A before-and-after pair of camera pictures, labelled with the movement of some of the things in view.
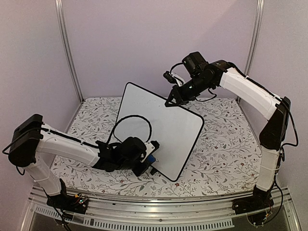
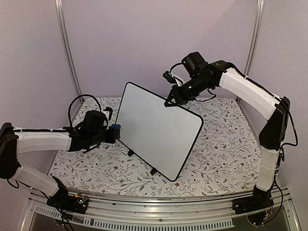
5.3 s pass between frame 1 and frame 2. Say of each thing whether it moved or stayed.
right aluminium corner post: stayed
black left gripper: moved
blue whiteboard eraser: moved
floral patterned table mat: stayed
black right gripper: stayed
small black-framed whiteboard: stayed
